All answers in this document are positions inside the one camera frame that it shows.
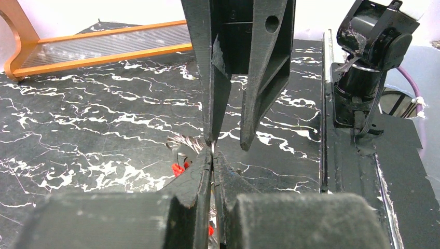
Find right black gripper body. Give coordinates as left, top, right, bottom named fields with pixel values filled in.
left=212, top=0, right=253, bottom=75

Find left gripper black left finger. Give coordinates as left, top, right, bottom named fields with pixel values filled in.
left=13, top=148, right=213, bottom=248

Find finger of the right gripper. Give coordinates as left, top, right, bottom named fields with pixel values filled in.
left=181, top=1, right=231, bottom=145
left=240, top=1, right=296, bottom=151

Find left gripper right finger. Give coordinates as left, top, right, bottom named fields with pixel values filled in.
left=213, top=152, right=391, bottom=248

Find metal keyring with red handle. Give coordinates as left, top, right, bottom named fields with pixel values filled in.
left=166, top=135, right=219, bottom=248

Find orange wooden shoe rack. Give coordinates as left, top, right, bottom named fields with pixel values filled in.
left=1, top=1, right=193, bottom=81

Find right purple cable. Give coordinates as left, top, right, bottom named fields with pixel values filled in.
left=395, top=66, right=427, bottom=119

